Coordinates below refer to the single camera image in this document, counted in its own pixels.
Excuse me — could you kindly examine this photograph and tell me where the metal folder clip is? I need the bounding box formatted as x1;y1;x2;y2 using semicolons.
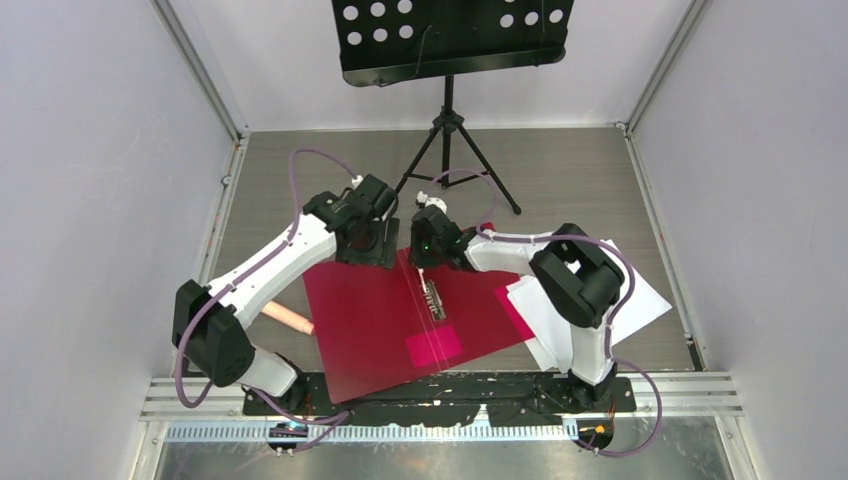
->
417;268;447;321

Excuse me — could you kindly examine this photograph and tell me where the pink plastic cylinder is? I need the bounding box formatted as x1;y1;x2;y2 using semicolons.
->
261;301;314;335

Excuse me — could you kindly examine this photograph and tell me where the stack of white paper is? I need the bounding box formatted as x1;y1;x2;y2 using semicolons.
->
486;242;671;372

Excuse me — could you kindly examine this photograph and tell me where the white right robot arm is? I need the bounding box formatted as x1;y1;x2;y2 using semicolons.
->
409;205;625;411

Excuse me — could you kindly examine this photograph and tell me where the red plastic folder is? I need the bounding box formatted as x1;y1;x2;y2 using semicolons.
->
303;249;533;402

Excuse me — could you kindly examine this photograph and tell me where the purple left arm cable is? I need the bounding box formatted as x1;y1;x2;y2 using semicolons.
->
174;148;364;452

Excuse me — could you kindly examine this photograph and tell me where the aluminium frame rail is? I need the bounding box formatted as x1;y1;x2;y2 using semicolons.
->
164;420;579;444

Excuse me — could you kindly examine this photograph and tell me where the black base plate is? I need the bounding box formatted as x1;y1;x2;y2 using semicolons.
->
273;371;636;427

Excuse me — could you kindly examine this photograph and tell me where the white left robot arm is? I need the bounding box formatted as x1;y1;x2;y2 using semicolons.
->
172;175;399;414

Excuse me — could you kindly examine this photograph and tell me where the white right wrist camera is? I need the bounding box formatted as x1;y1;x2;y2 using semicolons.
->
415;191;448;213

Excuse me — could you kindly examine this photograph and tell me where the black music stand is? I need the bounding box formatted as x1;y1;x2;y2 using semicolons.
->
331;0;574;214

